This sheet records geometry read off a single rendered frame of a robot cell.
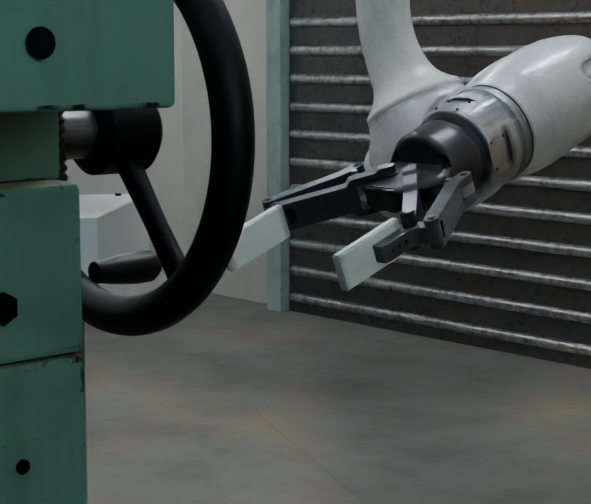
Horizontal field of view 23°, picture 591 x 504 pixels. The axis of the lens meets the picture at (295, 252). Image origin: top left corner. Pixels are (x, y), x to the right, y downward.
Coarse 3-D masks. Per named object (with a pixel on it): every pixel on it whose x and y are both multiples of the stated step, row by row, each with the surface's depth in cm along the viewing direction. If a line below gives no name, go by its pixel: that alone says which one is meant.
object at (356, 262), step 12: (384, 228) 112; (396, 228) 113; (360, 240) 111; (372, 240) 111; (348, 252) 110; (360, 252) 111; (372, 252) 111; (336, 264) 110; (348, 264) 110; (360, 264) 111; (372, 264) 112; (384, 264) 112; (348, 276) 110; (360, 276) 111; (348, 288) 110
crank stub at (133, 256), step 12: (132, 252) 110; (144, 252) 110; (96, 264) 107; (108, 264) 108; (120, 264) 108; (132, 264) 109; (144, 264) 109; (156, 264) 110; (96, 276) 108; (108, 276) 108; (120, 276) 108; (132, 276) 109; (144, 276) 109; (156, 276) 110
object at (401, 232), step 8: (440, 224) 112; (400, 232) 112; (408, 232) 112; (416, 232) 112; (424, 232) 112; (432, 232) 112; (384, 240) 112; (392, 240) 111; (400, 240) 112; (408, 240) 112; (416, 240) 113; (424, 240) 112; (432, 240) 112; (440, 240) 112; (376, 248) 111; (384, 248) 111; (392, 248) 111; (400, 248) 112; (408, 248) 112; (376, 256) 112; (384, 256) 111; (392, 256) 111
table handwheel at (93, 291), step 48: (192, 0) 93; (240, 48) 92; (240, 96) 91; (96, 144) 100; (144, 144) 101; (240, 144) 92; (144, 192) 100; (240, 192) 92; (96, 288) 106; (192, 288) 96
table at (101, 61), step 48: (0, 0) 61; (48, 0) 63; (96, 0) 65; (144, 0) 66; (0, 48) 62; (48, 48) 63; (96, 48) 65; (144, 48) 67; (0, 96) 62; (48, 96) 63; (96, 96) 65; (144, 96) 67
